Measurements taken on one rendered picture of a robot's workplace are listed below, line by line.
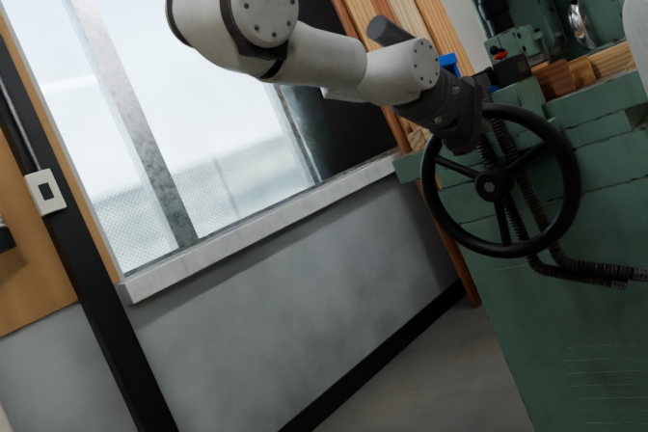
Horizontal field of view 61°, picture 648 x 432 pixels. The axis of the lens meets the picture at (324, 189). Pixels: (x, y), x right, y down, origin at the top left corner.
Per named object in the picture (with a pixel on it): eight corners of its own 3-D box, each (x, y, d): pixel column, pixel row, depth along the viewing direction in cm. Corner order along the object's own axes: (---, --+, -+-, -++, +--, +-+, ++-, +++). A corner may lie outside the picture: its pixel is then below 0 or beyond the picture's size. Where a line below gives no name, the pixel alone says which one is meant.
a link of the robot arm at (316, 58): (364, 94, 62) (222, 72, 49) (305, 91, 69) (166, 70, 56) (375, -3, 61) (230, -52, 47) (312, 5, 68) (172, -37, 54)
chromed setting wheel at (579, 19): (580, 56, 121) (558, 3, 120) (591, 50, 130) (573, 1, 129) (593, 50, 119) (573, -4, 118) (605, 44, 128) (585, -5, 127)
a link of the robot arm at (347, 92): (422, 94, 73) (355, 83, 63) (371, 105, 79) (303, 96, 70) (419, 46, 73) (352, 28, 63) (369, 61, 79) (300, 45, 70)
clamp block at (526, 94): (462, 154, 108) (445, 112, 108) (487, 139, 119) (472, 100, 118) (533, 129, 99) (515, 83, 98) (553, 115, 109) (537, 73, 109)
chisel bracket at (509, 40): (497, 78, 121) (482, 42, 121) (517, 69, 132) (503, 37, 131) (527, 64, 116) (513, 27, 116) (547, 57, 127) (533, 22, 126)
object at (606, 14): (587, 51, 127) (568, 3, 126) (594, 48, 132) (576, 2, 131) (631, 33, 121) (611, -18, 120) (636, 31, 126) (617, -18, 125)
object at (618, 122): (443, 189, 124) (436, 173, 124) (477, 165, 140) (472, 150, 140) (632, 130, 98) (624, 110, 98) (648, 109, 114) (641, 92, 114)
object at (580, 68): (480, 124, 127) (472, 102, 127) (483, 122, 128) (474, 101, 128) (595, 81, 110) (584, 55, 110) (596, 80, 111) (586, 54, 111)
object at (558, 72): (472, 128, 123) (462, 101, 123) (475, 127, 124) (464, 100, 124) (576, 90, 108) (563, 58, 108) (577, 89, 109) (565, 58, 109)
